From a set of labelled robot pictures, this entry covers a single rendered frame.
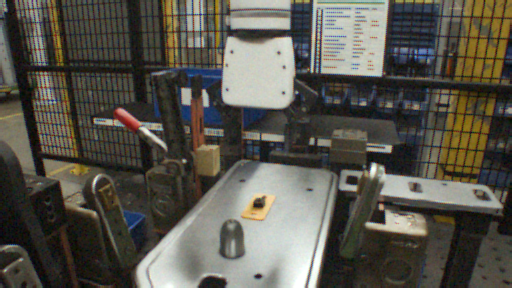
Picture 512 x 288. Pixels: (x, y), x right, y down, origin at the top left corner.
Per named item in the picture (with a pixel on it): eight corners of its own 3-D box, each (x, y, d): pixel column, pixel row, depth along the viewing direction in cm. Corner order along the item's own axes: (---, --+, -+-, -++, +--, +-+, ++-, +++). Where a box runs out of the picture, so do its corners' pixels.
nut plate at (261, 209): (263, 221, 52) (263, 214, 52) (239, 217, 53) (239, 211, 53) (276, 197, 60) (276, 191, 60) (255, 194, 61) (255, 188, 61)
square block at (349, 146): (349, 277, 83) (368, 140, 71) (318, 271, 85) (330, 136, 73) (351, 258, 90) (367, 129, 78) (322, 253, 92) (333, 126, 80)
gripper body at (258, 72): (215, 27, 46) (217, 107, 49) (290, 26, 43) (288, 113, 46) (235, 27, 52) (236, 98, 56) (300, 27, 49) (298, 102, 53)
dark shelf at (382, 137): (399, 156, 79) (401, 144, 78) (89, 125, 104) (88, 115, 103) (392, 130, 99) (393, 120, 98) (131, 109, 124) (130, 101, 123)
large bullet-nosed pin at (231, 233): (239, 270, 44) (239, 227, 42) (217, 265, 45) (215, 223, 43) (247, 255, 47) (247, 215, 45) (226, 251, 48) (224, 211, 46)
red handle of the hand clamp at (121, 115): (181, 165, 56) (110, 109, 57) (176, 174, 57) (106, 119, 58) (193, 156, 60) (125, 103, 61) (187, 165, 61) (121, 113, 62)
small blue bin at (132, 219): (128, 263, 87) (123, 235, 85) (98, 255, 90) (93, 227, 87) (150, 241, 97) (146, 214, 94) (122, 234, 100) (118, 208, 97)
